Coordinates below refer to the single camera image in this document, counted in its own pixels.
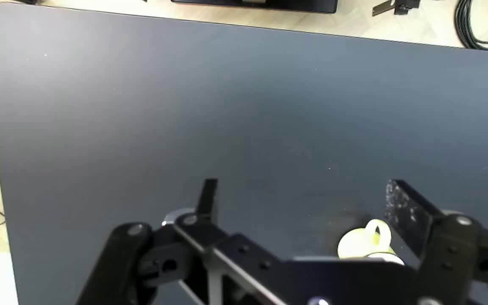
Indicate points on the small black bracket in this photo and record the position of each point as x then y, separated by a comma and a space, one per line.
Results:
398, 5

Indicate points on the black device at top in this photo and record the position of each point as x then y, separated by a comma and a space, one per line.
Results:
255, 3

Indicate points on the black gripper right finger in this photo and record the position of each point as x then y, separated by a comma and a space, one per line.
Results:
420, 216

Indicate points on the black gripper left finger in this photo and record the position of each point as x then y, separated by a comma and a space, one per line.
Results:
199, 239

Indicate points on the yellow and white cup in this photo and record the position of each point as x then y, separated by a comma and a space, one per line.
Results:
360, 244

